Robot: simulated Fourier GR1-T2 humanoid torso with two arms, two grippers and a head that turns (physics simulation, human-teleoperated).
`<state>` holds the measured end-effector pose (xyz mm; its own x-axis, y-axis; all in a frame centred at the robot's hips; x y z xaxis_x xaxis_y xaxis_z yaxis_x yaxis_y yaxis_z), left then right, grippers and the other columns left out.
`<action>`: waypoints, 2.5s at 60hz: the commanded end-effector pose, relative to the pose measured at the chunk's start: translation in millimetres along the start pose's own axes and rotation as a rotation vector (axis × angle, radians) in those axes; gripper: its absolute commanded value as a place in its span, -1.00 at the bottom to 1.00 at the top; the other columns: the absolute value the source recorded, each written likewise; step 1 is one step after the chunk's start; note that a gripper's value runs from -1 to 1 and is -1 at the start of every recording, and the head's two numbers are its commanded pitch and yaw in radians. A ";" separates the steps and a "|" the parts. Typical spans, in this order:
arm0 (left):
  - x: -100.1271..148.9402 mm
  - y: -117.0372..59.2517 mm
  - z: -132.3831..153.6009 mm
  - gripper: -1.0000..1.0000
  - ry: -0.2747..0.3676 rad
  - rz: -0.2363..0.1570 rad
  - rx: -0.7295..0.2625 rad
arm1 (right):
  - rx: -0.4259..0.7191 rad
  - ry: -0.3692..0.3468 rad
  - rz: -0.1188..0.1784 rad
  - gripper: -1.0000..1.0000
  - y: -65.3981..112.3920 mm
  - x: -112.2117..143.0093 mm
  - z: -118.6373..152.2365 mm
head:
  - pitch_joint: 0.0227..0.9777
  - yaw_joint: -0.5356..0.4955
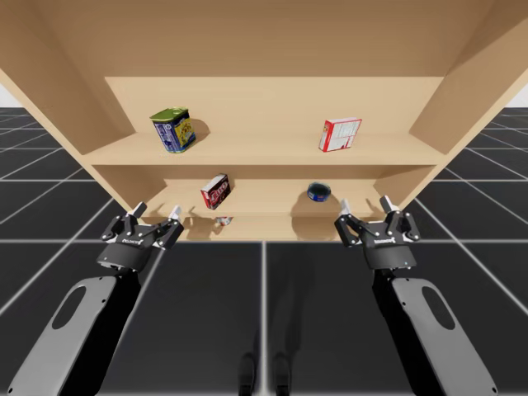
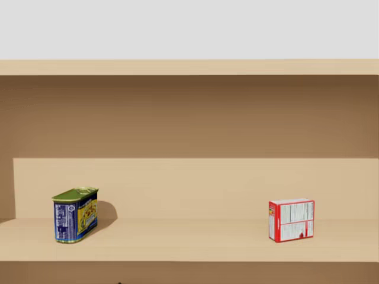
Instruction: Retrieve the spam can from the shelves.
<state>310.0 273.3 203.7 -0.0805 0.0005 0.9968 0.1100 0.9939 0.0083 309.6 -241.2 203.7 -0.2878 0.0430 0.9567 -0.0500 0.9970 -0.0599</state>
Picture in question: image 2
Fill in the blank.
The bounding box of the green and blue rectangular can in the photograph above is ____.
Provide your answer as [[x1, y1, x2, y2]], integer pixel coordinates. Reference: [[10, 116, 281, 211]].
[[52, 186, 100, 244]]

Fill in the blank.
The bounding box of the pale wooden shelf unit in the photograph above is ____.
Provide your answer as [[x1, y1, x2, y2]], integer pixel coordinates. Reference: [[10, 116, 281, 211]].
[[0, 59, 379, 284]]

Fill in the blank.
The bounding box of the red and white carton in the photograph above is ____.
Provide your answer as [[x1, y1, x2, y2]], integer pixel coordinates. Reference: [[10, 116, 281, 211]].
[[268, 198, 316, 243]]

